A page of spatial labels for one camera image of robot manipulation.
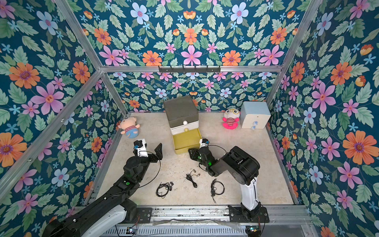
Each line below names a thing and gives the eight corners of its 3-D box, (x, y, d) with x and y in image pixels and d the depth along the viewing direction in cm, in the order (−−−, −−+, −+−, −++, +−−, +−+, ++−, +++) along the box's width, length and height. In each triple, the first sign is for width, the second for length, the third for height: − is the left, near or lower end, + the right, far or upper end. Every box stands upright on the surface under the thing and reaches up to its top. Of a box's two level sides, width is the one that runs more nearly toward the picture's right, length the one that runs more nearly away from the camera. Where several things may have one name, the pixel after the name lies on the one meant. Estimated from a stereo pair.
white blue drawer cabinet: (240, 130, 111) (246, 116, 99) (236, 110, 125) (240, 95, 112) (265, 130, 111) (273, 116, 99) (258, 110, 125) (264, 95, 112)
